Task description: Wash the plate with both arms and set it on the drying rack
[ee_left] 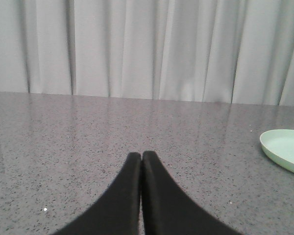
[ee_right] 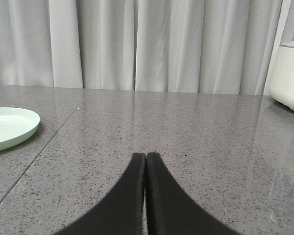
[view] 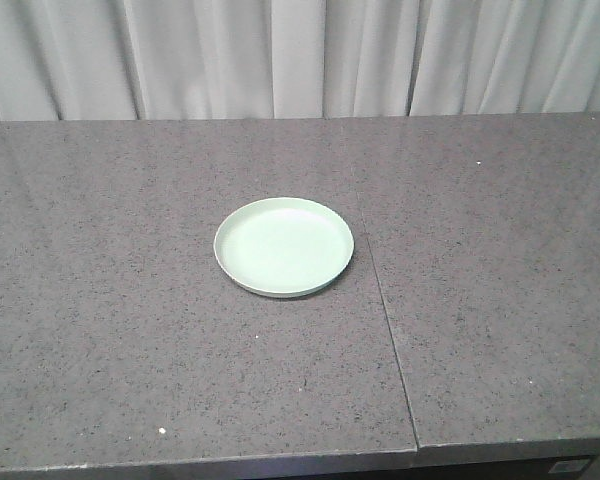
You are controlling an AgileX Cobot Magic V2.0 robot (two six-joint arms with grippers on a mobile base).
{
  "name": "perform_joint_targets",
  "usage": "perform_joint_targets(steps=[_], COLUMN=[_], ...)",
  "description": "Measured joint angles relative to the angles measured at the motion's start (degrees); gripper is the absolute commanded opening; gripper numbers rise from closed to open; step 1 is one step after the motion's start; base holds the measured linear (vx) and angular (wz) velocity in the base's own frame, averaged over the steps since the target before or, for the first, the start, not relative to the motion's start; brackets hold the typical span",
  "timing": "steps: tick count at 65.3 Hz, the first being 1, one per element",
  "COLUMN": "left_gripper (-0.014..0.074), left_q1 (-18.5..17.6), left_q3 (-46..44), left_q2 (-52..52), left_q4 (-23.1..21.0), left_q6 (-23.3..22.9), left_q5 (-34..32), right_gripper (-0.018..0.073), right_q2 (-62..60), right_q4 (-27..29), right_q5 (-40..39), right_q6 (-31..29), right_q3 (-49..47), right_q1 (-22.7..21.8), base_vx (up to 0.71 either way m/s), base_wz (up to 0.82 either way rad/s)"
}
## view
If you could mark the light green round plate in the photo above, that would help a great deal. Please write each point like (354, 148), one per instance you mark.
(283, 247)

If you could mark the white pleated curtain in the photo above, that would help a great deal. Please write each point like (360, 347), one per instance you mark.
(113, 60)

